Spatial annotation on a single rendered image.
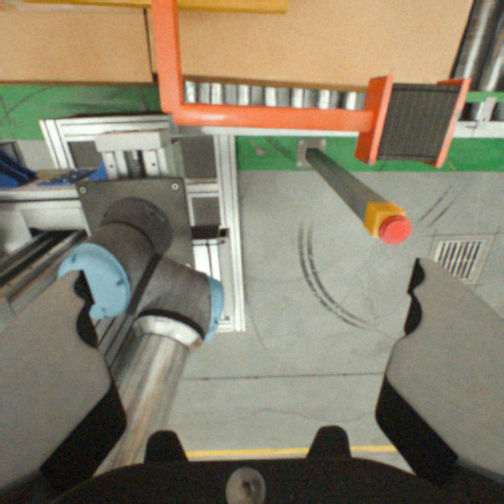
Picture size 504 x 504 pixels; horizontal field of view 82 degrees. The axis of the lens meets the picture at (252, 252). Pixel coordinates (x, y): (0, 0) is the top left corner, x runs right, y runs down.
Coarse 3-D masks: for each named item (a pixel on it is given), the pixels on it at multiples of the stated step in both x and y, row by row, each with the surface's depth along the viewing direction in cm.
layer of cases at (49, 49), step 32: (0, 0) 84; (0, 32) 87; (32, 32) 88; (64, 32) 88; (96, 32) 88; (128, 32) 88; (0, 64) 91; (32, 64) 91; (64, 64) 91; (96, 64) 91; (128, 64) 91
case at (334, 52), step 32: (320, 0) 53; (352, 0) 53; (384, 0) 53; (416, 0) 53; (448, 0) 53; (192, 32) 55; (224, 32) 55; (256, 32) 55; (288, 32) 55; (320, 32) 55; (352, 32) 55; (384, 32) 55; (416, 32) 55; (448, 32) 55; (192, 64) 58; (224, 64) 58; (256, 64) 58; (288, 64) 58; (320, 64) 58; (352, 64) 58; (384, 64) 58; (416, 64) 58; (448, 64) 58
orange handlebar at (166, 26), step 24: (168, 0) 27; (168, 24) 27; (168, 48) 28; (168, 72) 29; (168, 96) 30; (192, 120) 31; (216, 120) 31; (240, 120) 31; (264, 120) 31; (288, 120) 31; (312, 120) 31; (336, 120) 31; (360, 120) 31
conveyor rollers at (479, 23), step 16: (480, 0) 86; (480, 16) 86; (480, 32) 88; (496, 32) 90; (464, 48) 92; (480, 48) 90; (496, 48) 91; (464, 64) 92; (496, 64) 92; (480, 80) 97; (496, 80) 94; (192, 96) 96; (240, 96) 96; (272, 96) 95; (304, 96) 97; (320, 96) 96; (352, 96) 96; (480, 112) 98; (496, 112) 101
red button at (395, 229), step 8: (392, 216) 64; (400, 216) 64; (384, 224) 65; (392, 224) 64; (400, 224) 64; (408, 224) 64; (384, 232) 65; (392, 232) 65; (400, 232) 65; (408, 232) 65; (384, 240) 67; (392, 240) 66; (400, 240) 66
